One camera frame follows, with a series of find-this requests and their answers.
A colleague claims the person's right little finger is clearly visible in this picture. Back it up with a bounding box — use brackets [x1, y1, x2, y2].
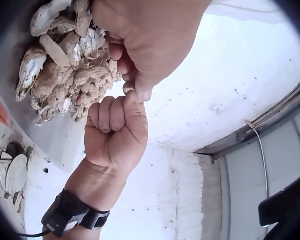
[86, 102, 101, 129]

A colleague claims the person's left hand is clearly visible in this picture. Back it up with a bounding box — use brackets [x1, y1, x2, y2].
[91, 0, 213, 103]

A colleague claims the person's left index finger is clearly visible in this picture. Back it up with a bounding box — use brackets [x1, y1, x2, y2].
[107, 37, 138, 95]

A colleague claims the person's right thumb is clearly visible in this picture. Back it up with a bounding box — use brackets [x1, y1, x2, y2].
[124, 90, 148, 135]

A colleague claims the black wrist band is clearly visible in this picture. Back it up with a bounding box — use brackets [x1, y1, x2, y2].
[41, 189, 110, 237]

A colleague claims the pile of peanut shells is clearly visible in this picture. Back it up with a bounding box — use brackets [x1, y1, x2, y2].
[15, 0, 127, 127]

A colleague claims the person's right ring finger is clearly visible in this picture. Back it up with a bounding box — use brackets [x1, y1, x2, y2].
[99, 96, 113, 133]

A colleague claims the person's right hand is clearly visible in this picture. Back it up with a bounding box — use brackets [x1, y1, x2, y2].
[84, 90, 149, 173]

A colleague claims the metal framed window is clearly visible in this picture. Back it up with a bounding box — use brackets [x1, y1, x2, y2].
[194, 76, 300, 240]

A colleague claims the grey metal tray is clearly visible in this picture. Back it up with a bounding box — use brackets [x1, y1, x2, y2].
[0, 0, 110, 173]

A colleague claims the white cable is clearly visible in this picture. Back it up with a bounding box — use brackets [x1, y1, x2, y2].
[245, 120, 270, 198]

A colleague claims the person's right middle finger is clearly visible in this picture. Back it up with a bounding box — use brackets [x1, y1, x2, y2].
[110, 96, 127, 132]

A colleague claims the person's left thumb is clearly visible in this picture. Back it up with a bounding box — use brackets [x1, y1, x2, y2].
[134, 72, 156, 103]

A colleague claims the round grey disc fixture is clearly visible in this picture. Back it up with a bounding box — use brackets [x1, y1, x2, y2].
[0, 142, 28, 195]

